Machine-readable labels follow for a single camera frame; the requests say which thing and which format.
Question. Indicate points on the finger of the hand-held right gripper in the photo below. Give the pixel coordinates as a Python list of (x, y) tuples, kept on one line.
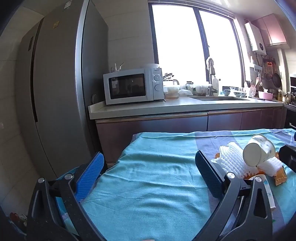
[(289, 157)]

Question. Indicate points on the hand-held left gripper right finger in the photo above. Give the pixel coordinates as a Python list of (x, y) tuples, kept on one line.
[(209, 176)]

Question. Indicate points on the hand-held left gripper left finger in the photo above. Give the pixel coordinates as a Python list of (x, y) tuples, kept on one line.
[(89, 176)]

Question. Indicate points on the small white foam fruit net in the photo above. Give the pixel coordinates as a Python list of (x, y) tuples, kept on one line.
[(272, 165)]

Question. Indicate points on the small orange snack wrapper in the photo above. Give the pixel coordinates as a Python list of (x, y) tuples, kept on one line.
[(280, 177)]

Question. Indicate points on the long orange peel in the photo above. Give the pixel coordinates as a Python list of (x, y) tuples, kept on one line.
[(218, 155)]

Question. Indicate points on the large white foam fruit net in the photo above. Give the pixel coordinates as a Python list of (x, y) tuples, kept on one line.
[(231, 160)]

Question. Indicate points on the white ceramic mug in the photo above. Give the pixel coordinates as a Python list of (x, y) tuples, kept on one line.
[(256, 150)]

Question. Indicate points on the curled orange peel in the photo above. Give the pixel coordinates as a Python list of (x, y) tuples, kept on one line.
[(256, 174)]

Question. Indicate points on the teal and grey printed blanket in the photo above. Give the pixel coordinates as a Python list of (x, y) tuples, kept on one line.
[(150, 180)]

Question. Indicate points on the oil bottle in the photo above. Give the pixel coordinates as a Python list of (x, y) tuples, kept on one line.
[(279, 95)]

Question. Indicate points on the pink bowl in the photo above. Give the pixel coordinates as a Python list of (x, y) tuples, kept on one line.
[(265, 95)]

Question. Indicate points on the black knife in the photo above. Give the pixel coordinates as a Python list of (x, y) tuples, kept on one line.
[(257, 98)]

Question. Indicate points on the white dotted utensil holder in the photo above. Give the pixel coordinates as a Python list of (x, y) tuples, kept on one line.
[(252, 91)]

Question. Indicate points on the kitchen sink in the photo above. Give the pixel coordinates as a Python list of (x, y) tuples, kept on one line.
[(217, 98)]

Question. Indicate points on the brown kitchen counter cabinet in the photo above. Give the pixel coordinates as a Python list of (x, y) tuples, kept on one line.
[(150, 125)]

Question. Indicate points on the patterned shallow bowl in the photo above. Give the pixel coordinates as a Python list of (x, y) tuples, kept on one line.
[(239, 94)]

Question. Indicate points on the colourful floor item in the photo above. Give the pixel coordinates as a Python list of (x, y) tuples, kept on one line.
[(15, 217)]

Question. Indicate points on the small blue bowl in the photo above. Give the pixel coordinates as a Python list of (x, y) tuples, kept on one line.
[(226, 92)]

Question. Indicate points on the clear bag of brown food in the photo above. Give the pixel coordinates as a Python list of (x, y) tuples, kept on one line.
[(201, 90)]

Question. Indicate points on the white plastic bag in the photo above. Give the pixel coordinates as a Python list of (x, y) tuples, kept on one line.
[(186, 92)]

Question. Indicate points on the grey refrigerator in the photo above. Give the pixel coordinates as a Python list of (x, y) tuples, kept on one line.
[(60, 92)]

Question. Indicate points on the orange hanging grater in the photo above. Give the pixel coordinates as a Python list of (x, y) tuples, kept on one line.
[(270, 68)]

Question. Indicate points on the stacked clear plastic containers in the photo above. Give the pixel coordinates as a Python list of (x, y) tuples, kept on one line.
[(171, 92)]

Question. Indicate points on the glass jar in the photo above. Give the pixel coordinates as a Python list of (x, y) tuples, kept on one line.
[(189, 85)]

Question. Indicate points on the white microwave oven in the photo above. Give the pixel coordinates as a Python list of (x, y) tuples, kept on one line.
[(129, 87)]

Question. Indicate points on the glass kettle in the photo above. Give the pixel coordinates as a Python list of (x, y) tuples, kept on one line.
[(171, 80)]

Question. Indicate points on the metal kitchen faucet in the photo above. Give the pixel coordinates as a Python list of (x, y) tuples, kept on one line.
[(210, 67)]

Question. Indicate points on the small white ornament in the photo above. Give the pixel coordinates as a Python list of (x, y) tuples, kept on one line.
[(116, 67)]

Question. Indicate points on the white water heater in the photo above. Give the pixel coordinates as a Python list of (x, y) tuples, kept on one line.
[(255, 39)]

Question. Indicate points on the kitchen window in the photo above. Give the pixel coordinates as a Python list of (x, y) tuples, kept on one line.
[(175, 46)]

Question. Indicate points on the white wall rack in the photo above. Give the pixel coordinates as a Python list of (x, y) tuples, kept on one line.
[(255, 67)]

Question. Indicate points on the pink wall cabinet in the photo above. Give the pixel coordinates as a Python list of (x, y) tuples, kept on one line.
[(272, 30)]

